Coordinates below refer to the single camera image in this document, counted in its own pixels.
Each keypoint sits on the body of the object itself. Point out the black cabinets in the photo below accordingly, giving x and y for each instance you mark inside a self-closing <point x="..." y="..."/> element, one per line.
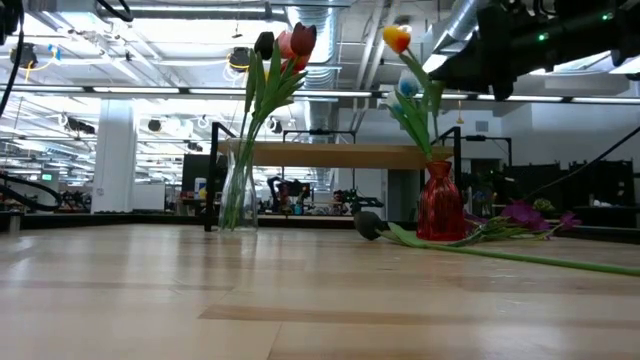
<point x="600" y="182"/>

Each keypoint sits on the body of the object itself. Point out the maroon artificial tulip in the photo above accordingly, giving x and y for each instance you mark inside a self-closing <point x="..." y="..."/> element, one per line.
<point x="303" y="39"/>

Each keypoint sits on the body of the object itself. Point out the black artificial tulip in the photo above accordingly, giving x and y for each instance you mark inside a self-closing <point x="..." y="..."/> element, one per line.
<point x="264" y="45"/>
<point x="367" y="226"/>

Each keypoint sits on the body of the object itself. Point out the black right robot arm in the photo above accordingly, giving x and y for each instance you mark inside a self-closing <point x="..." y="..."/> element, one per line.
<point x="590" y="35"/>

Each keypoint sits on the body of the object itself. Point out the silver smooth ventilation duct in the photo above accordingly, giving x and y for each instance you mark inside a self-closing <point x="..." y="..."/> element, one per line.
<point x="460" y="20"/>

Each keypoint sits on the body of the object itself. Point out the black round ceiling device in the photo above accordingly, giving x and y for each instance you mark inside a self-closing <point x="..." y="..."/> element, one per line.
<point x="237" y="57"/>

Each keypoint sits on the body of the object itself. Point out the white and blue artificial tulip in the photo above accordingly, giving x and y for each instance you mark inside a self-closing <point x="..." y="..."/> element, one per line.
<point x="408" y="84"/>

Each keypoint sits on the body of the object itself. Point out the clear glass vase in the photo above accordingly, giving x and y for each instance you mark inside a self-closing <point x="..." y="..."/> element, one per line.
<point x="239" y="210"/>

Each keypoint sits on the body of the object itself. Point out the silver corrugated ventilation duct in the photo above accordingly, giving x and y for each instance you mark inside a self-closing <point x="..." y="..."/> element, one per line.
<point x="327" y="30"/>

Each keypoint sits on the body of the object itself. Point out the orange artificial tulip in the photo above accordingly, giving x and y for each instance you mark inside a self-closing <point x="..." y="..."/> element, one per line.
<point x="300" y="64"/>

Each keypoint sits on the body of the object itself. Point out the wooden shelf with black legs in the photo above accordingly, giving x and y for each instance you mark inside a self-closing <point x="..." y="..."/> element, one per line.
<point x="340" y="155"/>

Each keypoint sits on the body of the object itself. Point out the purple artificial flower bunch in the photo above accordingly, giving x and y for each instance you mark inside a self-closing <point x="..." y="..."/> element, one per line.
<point x="522" y="212"/>

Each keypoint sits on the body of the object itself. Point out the white building pillar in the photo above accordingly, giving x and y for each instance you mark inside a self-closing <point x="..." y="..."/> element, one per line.
<point x="114" y="160"/>

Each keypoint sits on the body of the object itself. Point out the black monitor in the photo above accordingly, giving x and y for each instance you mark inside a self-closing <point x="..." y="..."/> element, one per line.
<point x="195" y="172"/>

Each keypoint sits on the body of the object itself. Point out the black bar with light strips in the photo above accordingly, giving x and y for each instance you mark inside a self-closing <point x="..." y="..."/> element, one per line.
<point x="150" y="90"/>

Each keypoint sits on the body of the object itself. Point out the pale white artificial tulip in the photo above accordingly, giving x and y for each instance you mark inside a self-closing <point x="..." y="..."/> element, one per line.
<point x="392" y="100"/>

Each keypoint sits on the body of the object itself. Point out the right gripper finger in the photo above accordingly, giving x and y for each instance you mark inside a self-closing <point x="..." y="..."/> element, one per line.
<point x="480" y="67"/>

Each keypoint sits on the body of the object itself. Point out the red ribbed glass vase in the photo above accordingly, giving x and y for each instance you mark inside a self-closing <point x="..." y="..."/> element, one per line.
<point x="440" y="210"/>

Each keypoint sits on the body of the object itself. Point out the pink artificial tulip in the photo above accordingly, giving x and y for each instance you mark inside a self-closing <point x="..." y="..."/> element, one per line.
<point x="284" y="44"/>

